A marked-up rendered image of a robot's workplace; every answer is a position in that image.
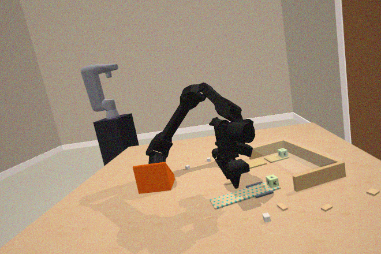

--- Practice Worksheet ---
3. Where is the pale yellow flat strip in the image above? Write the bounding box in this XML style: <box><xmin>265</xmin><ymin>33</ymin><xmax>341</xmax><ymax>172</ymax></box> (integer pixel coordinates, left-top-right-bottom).
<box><xmin>247</xmin><ymin>159</ymin><xmax>267</xmax><ymax>169</ymax></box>

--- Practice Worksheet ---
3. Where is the pale green cube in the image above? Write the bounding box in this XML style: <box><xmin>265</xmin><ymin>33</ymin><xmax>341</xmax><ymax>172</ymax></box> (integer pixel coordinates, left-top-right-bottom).
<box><xmin>266</xmin><ymin>175</ymin><xmax>279</xmax><ymax>188</ymax></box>

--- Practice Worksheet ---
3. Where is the beige polka-dot strip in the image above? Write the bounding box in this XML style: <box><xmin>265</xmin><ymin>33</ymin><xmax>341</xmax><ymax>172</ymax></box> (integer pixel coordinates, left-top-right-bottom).
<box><xmin>210</xmin><ymin>182</ymin><xmax>281</xmax><ymax>210</ymax></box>

